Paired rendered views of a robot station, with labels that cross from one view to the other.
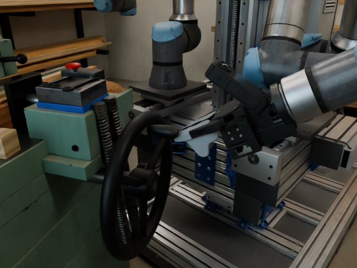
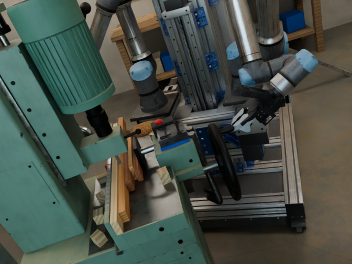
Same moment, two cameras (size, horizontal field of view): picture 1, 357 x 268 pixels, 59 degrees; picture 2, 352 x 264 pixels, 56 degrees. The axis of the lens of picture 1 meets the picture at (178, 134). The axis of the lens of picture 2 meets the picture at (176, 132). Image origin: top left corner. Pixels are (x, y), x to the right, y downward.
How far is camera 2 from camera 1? 0.70 m
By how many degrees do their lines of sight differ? 16
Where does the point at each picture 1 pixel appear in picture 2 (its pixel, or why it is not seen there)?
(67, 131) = (185, 154)
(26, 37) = not seen: outside the picture
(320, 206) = (274, 133)
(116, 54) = not seen: hidden behind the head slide
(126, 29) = not seen: hidden behind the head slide
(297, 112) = (286, 92)
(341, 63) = (294, 66)
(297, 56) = (266, 66)
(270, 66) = (256, 75)
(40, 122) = (167, 157)
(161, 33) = (141, 74)
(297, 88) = (282, 83)
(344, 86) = (300, 75)
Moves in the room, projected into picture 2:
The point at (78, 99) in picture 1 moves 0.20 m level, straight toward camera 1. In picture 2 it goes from (185, 135) to (236, 148)
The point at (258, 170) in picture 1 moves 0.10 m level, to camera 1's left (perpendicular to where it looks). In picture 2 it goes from (254, 128) to (236, 138)
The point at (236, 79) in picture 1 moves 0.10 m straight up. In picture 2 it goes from (253, 90) to (248, 62)
